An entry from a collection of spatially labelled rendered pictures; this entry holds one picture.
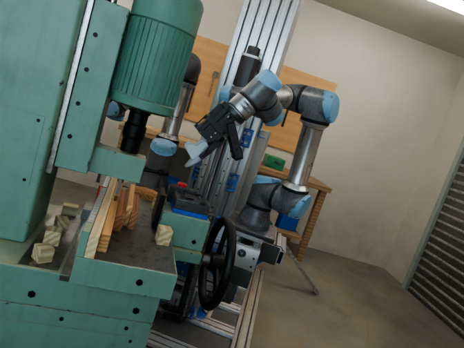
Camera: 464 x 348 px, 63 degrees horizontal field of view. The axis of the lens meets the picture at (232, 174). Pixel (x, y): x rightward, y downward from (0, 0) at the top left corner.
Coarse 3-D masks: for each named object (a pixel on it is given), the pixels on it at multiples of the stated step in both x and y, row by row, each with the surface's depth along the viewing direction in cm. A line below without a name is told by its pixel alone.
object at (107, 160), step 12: (96, 156) 99; (108, 156) 100; (120, 156) 100; (132, 156) 101; (144, 156) 107; (96, 168) 100; (108, 168) 100; (120, 168) 101; (132, 168) 102; (120, 180) 104; (132, 180) 102
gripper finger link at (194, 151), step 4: (188, 144) 106; (192, 144) 106; (200, 144) 107; (204, 144) 107; (188, 148) 106; (192, 148) 106; (196, 148) 107; (200, 148) 107; (204, 148) 107; (188, 152) 106; (192, 152) 107; (196, 152) 107; (200, 152) 107; (192, 156) 107; (196, 156) 107; (192, 160) 107; (196, 160) 107; (200, 160) 107; (188, 164) 108; (192, 164) 108
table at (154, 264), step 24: (144, 216) 110; (120, 240) 88; (144, 240) 92; (96, 264) 76; (120, 264) 77; (144, 264) 80; (168, 264) 84; (120, 288) 78; (144, 288) 79; (168, 288) 80
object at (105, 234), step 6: (114, 192) 109; (120, 192) 111; (114, 198) 109; (114, 204) 99; (108, 210) 93; (114, 210) 95; (108, 216) 89; (114, 216) 91; (108, 222) 86; (108, 228) 83; (102, 234) 79; (108, 234) 79; (102, 240) 79; (108, 240) 79; (102, 246) 79
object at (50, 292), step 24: (48, 216) 113; (0, 240) 91; (72, 240) 103; (0, 264) 82; (24, 264) 84; (48, 264) 87; (0, 288) 83; (24, 288) 84; (48, 288) 85; (72, 288) 86; (96, 288) 88; (96, 312) 89; (120, 312) 90; (144, 312) 92
